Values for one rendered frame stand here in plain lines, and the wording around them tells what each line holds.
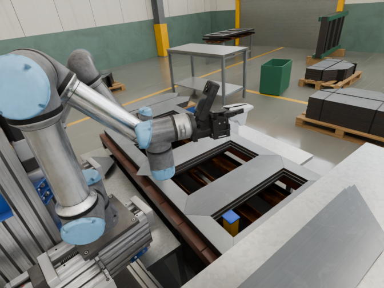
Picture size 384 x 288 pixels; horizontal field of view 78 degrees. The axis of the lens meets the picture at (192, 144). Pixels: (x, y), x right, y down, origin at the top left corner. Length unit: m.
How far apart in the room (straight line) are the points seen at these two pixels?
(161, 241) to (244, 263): 0.63
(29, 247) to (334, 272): 1.03
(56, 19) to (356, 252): 8.27
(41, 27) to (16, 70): 7.73
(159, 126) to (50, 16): 7.82
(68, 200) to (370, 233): 0.91
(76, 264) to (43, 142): 0.54
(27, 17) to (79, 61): 7.06
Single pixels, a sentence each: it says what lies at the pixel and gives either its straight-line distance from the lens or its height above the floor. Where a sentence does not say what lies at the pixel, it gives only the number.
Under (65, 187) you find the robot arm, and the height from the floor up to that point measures 1.36.
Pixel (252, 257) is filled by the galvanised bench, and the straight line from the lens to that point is 0.84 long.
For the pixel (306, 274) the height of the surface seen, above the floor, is 1.07.
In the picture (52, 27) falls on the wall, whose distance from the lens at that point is 8.37.
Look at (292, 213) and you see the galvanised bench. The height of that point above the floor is 1.05.
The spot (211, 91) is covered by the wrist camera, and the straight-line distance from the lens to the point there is 0.67.
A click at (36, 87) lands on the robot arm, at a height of 1.63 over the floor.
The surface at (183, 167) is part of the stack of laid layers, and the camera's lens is 1.52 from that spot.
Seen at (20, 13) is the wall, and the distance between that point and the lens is 8.21.
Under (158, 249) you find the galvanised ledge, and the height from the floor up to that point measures 0.68.
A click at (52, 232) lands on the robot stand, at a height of 1.01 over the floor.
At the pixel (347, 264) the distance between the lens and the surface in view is 0.87.
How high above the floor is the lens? 1.75
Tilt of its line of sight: 31 degrees down
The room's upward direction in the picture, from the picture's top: 5 degrees counter-clockwise
